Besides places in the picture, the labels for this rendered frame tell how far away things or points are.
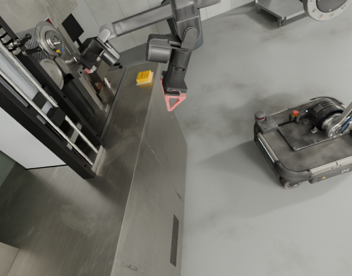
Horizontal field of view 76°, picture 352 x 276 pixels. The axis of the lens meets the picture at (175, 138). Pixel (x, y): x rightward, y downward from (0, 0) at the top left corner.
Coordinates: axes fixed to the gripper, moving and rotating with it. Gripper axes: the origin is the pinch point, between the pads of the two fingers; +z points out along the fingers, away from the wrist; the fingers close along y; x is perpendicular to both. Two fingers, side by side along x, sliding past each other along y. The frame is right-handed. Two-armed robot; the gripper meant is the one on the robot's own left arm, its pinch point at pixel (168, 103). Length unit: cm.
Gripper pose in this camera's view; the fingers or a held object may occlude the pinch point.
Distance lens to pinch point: 77.1
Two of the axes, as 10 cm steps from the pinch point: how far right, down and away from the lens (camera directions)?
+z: -2.2, 7.1, 6.7
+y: 2.0, 7.0, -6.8
